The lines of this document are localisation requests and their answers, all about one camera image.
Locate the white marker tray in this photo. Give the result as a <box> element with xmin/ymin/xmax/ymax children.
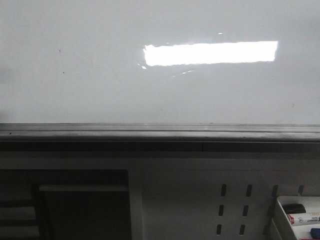
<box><xmin>273</xmin><ymin>196</ymin><xmax>320</xmax><ymax>240</ymax></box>

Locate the grey perforated metal stand panel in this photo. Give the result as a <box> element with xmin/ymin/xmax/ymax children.
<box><xmin>0</xmin><ymin>142</ymin><xmax>320</xmax><ymax>240</ymax></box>

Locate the red capped white marker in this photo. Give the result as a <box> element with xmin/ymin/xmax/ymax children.
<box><xmin>286</xmin><ymin>212</ymin><xmax>320</xmax><ymax>226</ymax></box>

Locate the white whiteboard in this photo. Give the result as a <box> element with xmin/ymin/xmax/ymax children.
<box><xmin>0</xmin><ymin>0</ymin><xmax>320</xmax><ymax>141</ymax></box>

